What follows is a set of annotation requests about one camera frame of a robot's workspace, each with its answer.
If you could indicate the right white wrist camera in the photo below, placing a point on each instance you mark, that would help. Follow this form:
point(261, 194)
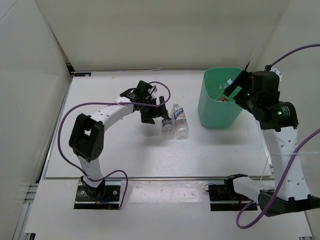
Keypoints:
point(274, 70)

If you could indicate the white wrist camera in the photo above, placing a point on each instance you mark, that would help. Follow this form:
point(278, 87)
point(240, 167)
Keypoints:
point(274, 70)
point(152, 90)

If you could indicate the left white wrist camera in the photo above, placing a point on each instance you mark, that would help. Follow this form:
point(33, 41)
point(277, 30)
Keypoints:
point(152, 90)

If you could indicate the blue white corner sticker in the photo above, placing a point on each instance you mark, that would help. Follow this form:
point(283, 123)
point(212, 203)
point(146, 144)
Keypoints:
point(82, 74)

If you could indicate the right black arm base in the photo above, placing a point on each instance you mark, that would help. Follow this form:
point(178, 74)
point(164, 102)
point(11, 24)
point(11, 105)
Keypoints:
point(222, 201)

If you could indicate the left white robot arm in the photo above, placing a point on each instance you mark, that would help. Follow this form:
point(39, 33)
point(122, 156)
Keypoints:
point(87, 136)

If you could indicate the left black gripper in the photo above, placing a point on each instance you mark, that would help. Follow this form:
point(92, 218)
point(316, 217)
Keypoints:
point(157, 112)

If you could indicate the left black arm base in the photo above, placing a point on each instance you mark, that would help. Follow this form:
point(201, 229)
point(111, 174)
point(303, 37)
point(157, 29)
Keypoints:
point(105, 197)

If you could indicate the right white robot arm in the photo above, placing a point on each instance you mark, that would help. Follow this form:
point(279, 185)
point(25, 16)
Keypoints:
point(279, 126)

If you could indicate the clear bottle white cap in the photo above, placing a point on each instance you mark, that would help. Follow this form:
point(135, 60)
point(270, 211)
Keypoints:
point(219, 90)

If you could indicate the green plastic bin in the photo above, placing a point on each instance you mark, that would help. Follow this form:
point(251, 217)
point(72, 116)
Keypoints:
point(213, 114)

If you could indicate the red label red cap bottle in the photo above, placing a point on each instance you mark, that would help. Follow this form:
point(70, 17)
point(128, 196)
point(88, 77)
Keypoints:
point(222, 99)

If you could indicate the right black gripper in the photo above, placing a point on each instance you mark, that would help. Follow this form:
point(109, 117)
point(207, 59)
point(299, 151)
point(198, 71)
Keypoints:
point(243, 79)

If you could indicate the black label clear bottle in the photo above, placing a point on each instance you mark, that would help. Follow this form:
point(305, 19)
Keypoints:
point(167, 128)

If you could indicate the blue orange label bottle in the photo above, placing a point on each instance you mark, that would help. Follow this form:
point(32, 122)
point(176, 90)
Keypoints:
point(180, 121)

